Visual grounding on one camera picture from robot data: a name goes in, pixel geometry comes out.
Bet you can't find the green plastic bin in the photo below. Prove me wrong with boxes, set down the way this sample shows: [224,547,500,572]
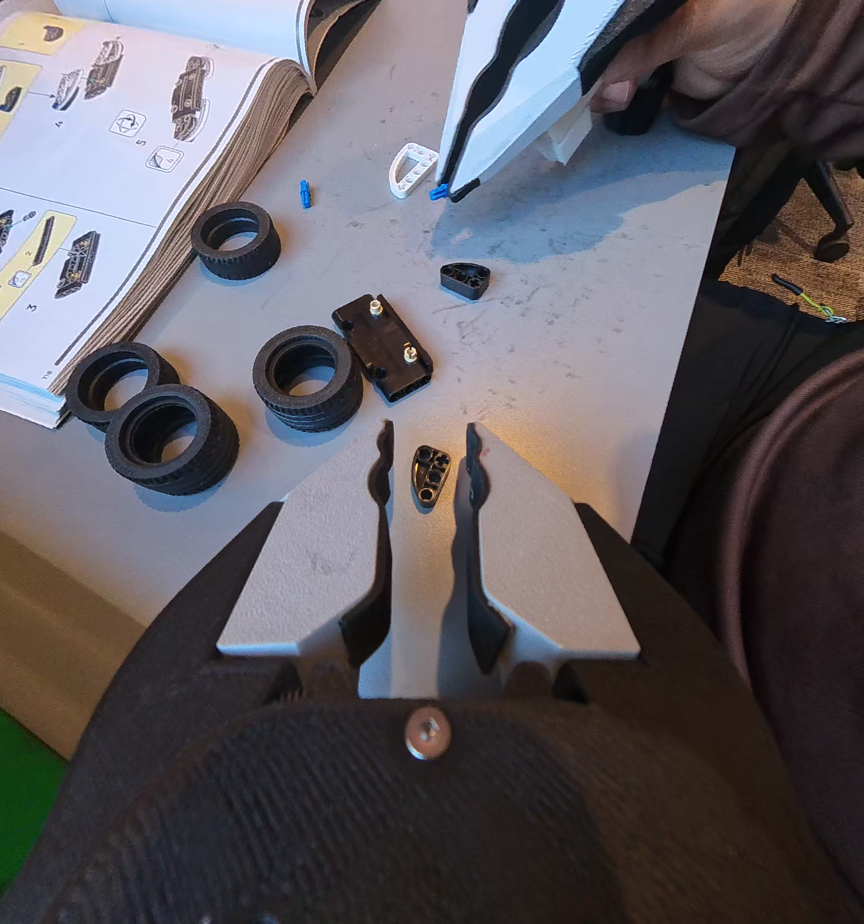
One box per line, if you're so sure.
[0,686,68,924]

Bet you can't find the grey desk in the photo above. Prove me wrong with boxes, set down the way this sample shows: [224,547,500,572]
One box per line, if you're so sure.
[0,0,736,759]

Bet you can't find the white curved frame brick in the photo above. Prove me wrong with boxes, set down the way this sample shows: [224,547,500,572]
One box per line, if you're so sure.
[389,143,440,199]

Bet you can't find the black office chair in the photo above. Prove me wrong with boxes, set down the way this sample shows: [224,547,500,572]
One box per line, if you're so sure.
[811,162,864,262]

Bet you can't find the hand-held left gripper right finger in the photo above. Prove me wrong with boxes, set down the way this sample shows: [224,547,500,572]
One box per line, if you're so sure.
[452,422,644,674]

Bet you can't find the open instruction booklet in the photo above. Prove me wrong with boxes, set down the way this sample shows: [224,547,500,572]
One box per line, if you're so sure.
[0,0,375,428]

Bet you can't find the black brick plate assembly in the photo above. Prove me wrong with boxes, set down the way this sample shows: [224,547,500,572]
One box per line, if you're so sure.
[331,292,434,403]

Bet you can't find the black toy tyre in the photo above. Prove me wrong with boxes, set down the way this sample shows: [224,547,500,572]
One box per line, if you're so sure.
[191,202,283,281]
[253,326,364,433]
[105,384,240,495]
[66,343,180,430]

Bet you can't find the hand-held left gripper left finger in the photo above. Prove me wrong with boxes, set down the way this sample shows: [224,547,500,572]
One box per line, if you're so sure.
[216,419,394,668]

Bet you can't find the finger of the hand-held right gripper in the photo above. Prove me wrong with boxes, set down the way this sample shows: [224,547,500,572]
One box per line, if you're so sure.
[448,0,626,203]
[435,0,570,185]

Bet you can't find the person's black pants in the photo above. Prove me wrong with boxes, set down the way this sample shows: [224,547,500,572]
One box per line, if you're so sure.
[630,282,864,571]

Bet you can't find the yellow black cable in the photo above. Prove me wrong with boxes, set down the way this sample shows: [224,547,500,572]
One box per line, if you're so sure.
[771,274,848,324]

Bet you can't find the person's right forearm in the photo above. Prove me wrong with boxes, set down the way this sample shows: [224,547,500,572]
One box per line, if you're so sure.
[666,0,864,149]

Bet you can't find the person's right hand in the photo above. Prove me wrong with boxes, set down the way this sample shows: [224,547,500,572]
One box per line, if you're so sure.
[589,0,801,115]

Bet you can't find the black triangular holed brick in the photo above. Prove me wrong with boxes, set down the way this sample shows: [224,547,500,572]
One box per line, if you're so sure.
[439,261,492,298]
[410,445,452,510]

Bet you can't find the person's brown shirt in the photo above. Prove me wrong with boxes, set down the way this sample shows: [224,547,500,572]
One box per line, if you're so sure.
[663,339,864,924]

